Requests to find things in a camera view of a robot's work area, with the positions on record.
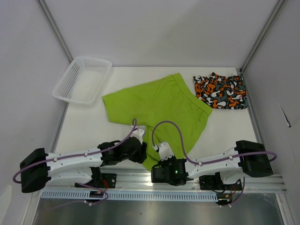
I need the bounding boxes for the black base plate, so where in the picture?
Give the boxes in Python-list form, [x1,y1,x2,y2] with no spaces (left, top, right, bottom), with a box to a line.
[85,173,117,189]
[199,175,242,193]

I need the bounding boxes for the right aluminium corner post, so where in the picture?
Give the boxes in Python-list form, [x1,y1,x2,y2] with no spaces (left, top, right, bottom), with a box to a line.
[239,0,287,75]

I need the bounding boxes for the white plastic basket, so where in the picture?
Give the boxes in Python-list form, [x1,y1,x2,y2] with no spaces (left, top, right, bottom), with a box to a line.
[52,56,112,105]

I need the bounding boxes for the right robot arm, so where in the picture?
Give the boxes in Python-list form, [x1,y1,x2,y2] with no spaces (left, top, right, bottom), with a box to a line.
[151,141,277,189]

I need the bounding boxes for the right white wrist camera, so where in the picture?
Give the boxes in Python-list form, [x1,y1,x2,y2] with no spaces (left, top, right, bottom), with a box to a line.
[153,142,174,161]

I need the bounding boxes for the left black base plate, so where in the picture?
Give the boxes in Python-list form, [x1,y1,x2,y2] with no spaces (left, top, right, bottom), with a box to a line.
[85,173,117,189]

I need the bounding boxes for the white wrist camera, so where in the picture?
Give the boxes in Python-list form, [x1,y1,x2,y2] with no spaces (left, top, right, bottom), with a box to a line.
[153,142,174,161]
[130,128,145,144]

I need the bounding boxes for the left aluminium corner post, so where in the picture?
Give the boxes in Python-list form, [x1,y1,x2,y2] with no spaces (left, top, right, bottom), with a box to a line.
[36,0,74,63]

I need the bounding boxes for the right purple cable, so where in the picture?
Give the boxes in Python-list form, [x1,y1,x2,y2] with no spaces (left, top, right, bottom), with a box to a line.
[151,120,278,208]

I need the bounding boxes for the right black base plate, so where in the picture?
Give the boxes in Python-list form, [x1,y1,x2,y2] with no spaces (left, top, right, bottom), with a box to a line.
[199,175,242,193]

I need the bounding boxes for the orange camouflage shorts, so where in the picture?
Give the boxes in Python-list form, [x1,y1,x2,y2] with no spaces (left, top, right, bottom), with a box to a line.
[193,72,248,110]

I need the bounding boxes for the right aluminium side rail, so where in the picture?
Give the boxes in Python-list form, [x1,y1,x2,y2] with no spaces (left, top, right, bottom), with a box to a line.
[236,68,274,174]

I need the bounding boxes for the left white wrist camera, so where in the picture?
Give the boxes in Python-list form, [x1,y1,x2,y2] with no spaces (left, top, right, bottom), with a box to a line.
[130,128,145,144]

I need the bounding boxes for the aluminium corner post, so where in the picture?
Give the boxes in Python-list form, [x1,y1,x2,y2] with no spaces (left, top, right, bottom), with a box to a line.
[36,0,74,63]
[239,0,287,75]

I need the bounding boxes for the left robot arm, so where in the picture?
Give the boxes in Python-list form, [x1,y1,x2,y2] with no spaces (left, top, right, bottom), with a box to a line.
[20,137,147,193]

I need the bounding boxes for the lime green shorts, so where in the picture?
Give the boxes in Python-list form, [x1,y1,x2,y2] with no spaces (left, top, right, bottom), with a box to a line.
[102,73,212,170]

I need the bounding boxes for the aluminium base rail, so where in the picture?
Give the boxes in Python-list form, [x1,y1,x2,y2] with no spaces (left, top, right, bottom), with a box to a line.
[31,166,287,193]

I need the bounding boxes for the white slotted cable duct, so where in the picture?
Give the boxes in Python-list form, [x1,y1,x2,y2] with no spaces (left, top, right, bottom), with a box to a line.
[41,189,218,202]

